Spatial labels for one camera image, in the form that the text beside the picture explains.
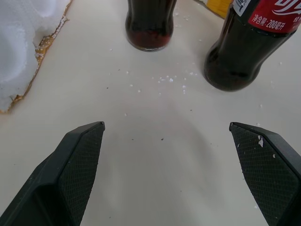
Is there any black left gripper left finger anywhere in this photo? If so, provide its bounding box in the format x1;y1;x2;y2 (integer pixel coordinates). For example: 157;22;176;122
0;121;105;226

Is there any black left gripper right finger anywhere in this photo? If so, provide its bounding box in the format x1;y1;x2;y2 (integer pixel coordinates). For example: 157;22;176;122
229;121;301;226

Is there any glass cola bottle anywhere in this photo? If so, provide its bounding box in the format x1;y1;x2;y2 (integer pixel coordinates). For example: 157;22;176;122
203;0;301;92
125;0;177;51

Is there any yellow container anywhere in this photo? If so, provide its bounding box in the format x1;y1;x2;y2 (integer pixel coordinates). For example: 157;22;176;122
194;0;235;19

